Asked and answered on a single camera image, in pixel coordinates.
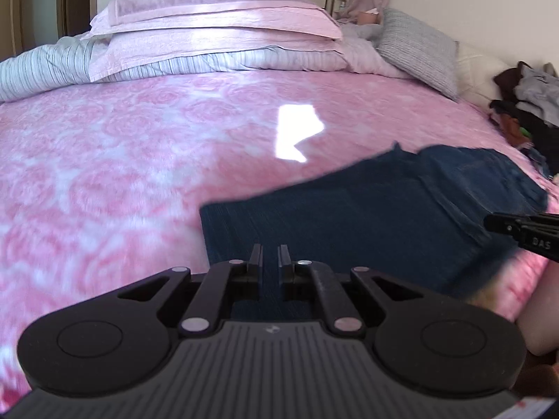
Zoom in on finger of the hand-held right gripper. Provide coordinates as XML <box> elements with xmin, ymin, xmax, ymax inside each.
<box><xmin>484</xmin><ymin>212</ymin><xmax>559</xmax><ymax>263</ymax></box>

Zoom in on pile of mixed clothes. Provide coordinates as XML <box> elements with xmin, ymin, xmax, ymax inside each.
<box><xmin>488</xmin><ymin>61</ymin><xmax>559</xmax><ymax>181</ymax></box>

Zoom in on grey striped duvet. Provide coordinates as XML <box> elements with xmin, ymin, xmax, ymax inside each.
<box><xmin>0</xmin><ymin>21</ymin><xmax>415</xmax><ymax>104</ymax></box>

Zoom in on person's leg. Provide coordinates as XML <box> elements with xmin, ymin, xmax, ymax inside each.
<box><xmin>516</xmin><ymin>265</ymin><xmax>559</xmax><ymax>356</ymax></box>

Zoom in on grey knitted pillow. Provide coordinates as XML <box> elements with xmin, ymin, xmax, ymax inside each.
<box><xmin>375</xmin><ymin>8</ymin><xmax>460</xmax><ymax>102</ymax></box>

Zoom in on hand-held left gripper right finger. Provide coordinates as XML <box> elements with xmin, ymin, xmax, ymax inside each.
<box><xmin>278</xmin><ymin>244</ymin><xmax>422</xmax><ymax>338</ymax></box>

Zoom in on dark wooden door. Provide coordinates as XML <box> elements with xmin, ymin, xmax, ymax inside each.
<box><xmin>17</xmin><ymin>0</ymin><xmax>93</xmax><ymax>55</ymax></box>

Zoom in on white cushion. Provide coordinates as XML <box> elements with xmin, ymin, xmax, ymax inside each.
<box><xmin>454</xmin><ymin>41</ymin><xmax>515</xmax><ymax>109</ymax></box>

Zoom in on pink folded quilt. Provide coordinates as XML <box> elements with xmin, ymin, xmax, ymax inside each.
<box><xmin>88</xmin><ymin>0</ymin><xmax>344</xmax><ymax>82</ymax></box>

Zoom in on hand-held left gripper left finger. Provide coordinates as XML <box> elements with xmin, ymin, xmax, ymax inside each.
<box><xmin>117</xmin><ymin>243</ymin><xmax>264</xmax><ymax>338</ymax></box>

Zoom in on blue denim pants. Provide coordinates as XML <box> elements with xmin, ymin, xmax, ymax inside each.
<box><xmin>200</xmin><ymin>142</ymin><xmax>550</xmax><ymax>320</ymax></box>

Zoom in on pink rose-pattern blanket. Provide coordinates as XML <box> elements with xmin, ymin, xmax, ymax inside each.
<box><xmin>0</xmin><ymin>69</ymin><xmax>559</xmax><ymax>402</ymax></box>

